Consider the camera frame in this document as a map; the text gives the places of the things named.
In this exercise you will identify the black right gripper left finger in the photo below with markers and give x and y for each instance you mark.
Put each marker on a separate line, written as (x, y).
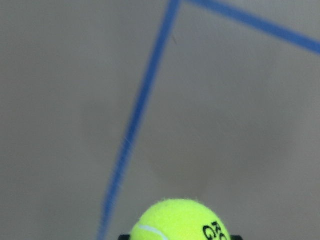
(124, 237)

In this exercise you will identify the yellow tennis ball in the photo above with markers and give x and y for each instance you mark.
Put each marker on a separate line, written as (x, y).
(179, 219)

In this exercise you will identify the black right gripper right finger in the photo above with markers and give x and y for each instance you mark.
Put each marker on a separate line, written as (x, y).
(236, 237)

